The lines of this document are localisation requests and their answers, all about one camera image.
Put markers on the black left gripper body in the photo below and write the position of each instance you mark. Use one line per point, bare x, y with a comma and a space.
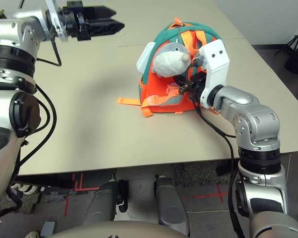
75, 22

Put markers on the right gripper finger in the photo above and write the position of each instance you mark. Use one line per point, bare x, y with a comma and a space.
184, 90
181, 80

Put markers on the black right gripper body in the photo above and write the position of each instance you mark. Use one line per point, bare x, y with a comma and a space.
197, 85

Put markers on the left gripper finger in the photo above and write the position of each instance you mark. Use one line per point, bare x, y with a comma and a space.
104, 26
99, 12

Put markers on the orange and teal backpack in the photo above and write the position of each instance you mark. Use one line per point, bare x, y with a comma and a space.
164, 99

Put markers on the white pencil case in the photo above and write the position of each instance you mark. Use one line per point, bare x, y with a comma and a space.
145, 58

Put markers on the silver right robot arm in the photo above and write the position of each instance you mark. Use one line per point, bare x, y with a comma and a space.
258, 124

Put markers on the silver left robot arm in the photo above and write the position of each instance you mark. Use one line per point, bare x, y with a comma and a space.
12, 34

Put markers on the grey plush toy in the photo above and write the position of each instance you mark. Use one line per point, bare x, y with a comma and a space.
169, 60

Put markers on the dark speckled floor mat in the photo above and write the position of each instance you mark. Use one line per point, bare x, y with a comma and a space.
201, 173

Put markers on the black bag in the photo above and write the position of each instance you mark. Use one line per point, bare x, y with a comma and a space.
296, 62

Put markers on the black tripod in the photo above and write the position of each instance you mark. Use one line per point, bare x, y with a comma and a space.
294, 37

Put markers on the grey right robot leg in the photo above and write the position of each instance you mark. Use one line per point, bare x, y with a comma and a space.
170, 203

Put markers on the grey robot leg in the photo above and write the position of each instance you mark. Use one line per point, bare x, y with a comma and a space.
170, 203
101, 200

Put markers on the grey left robot leg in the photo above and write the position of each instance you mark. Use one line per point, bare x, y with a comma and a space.
101, 200

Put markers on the beige robot torso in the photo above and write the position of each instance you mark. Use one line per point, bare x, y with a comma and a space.
119, 230

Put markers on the white ribbed floor object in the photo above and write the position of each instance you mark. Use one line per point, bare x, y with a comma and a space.
24, 189

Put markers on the grey blue floor box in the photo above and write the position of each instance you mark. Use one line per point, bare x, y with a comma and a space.
49, 228

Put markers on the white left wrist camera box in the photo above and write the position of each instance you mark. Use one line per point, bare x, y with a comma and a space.
55, 17

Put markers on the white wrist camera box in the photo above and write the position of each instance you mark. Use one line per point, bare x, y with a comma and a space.
216, 57
55, 17

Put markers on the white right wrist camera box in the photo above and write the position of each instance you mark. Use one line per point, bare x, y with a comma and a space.
216, 57

